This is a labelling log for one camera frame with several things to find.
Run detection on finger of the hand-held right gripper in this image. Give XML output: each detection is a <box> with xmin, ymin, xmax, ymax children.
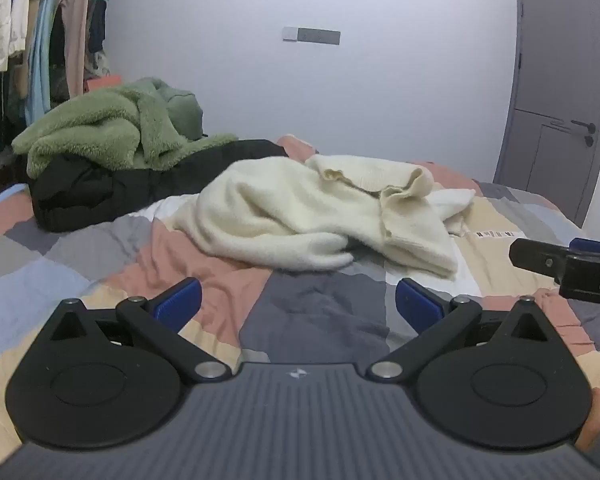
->
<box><xmin>509</xmin><ymin>237</ymin><xmax>572</xmax><ymax>283</ymax></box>

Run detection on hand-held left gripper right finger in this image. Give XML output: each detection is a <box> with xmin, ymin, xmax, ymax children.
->
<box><xmin>369</xmin><ymin>277</ymin><xmax>553</xmax><ymax>381</ymax></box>

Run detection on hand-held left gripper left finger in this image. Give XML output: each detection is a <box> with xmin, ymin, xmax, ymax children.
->
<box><xmin>47</xmin><ymin>277</ymin><xmax>232</xmax><ymax>383</ymax></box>

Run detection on cream knit sweater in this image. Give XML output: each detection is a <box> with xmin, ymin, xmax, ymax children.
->
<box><xmin>170</xmin><ymin>154</ymin><xmax>477</xmax><ymax>279</ymax></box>

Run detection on person's right hand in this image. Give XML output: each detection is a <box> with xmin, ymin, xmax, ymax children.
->
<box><xmin>574</xmin><ymin>355</ymin><xmax>600</xmax><ymax>453</ymax></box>

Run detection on patchwork bed blanket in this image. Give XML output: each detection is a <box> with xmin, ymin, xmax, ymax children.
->
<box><xmin>0</xmin><ymin>134</ymin><xmax>600</xmax><ymax>461</ymax></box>

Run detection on black jacket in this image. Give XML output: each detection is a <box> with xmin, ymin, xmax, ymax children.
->
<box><xmin>30</xmin><ymin>139</ymin><xmax>289</xmax><ymax>234</ymax></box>

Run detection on green fleece jacket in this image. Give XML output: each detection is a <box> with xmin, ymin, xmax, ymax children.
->
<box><xmin>11</xmin><ymin>77</ymin><xmax>239</xmax><ymax>179</ymax></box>

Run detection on grey door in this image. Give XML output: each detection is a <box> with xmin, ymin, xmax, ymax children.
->
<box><xmin>493</xmin><ymin>0</ymin><xmax>600</xmax><ymax>228</ymax></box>

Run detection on orange box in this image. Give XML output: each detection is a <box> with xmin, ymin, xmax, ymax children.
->
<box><xmin>86</xmin><ymin>75</ymin><xmax>124</xmax><ymax>94</ymax></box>

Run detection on light blue hanging garment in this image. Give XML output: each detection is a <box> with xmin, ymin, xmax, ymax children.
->
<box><xmin>24</xmin><ymin>0</ymin><xmax>65</xmax><ymax>127</ymax></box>

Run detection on dark hanging garment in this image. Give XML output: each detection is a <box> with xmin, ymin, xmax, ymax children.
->
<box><xmin>86</xmin><ymin>0</ymin><xmax>109</xmax><ymax>55</ymax></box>

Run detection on white and blue hanging garment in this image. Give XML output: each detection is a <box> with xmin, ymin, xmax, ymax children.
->
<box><xmin>7</xmin><ymin>0</ymin><xmax>37</xmax><ymax>57</ymax></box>

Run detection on black door handle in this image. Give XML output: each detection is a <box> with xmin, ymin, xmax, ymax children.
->
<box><xmin>570</xmin><ymin>119</ymin><xmax>597</xmax><ymax>149</ymax></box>

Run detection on grey wall panel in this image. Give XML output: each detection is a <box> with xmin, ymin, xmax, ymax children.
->
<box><xmin>297</xmin><ymin>28</ymin><xmax>341</xmax><ymax>46</ymax></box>

